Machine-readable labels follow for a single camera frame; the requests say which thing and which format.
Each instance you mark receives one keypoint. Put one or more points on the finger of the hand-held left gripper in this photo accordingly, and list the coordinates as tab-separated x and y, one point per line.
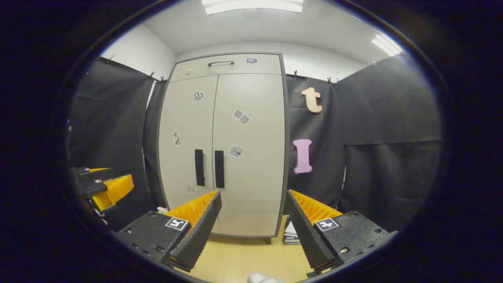
94	188
96	175

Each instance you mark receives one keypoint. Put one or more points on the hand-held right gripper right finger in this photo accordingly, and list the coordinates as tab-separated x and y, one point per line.
308	236

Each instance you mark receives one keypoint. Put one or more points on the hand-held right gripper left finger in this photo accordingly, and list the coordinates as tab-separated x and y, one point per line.
200	232

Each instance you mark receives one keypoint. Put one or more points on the shoe cabinet door cube stickers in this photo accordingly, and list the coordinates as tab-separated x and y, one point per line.
255	177

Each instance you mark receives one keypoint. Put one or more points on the grey double-door shoe cabinet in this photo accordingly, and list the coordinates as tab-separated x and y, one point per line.
285	157

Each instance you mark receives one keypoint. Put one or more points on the white-bordered picture card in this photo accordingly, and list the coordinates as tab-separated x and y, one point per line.
290	234

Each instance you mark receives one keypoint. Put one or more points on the green pink plush toy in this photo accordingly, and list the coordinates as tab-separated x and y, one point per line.
162	210

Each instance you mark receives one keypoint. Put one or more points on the black backdrop cloth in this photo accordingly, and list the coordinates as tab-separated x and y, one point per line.
373	118
114	125

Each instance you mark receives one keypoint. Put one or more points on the white rounded object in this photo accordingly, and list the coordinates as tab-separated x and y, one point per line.
261	278

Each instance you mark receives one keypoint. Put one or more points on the large ceiling light panel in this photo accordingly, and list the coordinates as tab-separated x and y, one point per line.
251	6

